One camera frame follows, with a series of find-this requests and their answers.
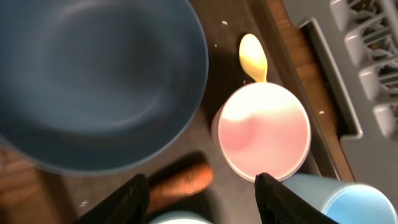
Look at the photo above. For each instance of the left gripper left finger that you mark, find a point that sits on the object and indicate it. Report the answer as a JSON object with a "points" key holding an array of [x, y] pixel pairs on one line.
{"points": [[127, 205]]}

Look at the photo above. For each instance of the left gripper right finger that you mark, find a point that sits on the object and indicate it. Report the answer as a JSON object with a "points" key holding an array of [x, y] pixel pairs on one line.
{"points": [[279, 205]]}

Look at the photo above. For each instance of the light blue small bowl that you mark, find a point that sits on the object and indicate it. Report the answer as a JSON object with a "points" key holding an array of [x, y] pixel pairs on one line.
{"points": [[179, 217]]}

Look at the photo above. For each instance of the light blue plastic cup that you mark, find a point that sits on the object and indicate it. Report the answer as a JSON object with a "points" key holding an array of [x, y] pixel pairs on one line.
{"points": [[343, 202]]}

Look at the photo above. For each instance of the pink plastic cup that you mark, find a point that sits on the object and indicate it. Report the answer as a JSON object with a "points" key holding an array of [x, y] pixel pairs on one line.
{"points": [[262, 128]]}

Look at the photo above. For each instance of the grey dishwasher rack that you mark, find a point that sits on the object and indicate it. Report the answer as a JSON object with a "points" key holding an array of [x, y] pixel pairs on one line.
{"points": [[356, 42]]}

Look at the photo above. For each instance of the orange carrot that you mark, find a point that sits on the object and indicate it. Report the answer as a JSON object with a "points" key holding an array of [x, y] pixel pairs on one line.
{"points": [[183, 184]]}

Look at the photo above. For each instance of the dark blue bowl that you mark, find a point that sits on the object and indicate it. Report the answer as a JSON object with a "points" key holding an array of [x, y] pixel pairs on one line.
{"points": [[93, 87]]}

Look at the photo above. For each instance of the yellow plastic spoon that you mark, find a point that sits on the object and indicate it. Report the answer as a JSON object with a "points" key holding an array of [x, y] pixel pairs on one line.
{"points": [[252, 58]]}

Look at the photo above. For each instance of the brown serving tray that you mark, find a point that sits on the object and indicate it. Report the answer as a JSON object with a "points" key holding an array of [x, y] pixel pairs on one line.
{"points": [[229, 198]]}

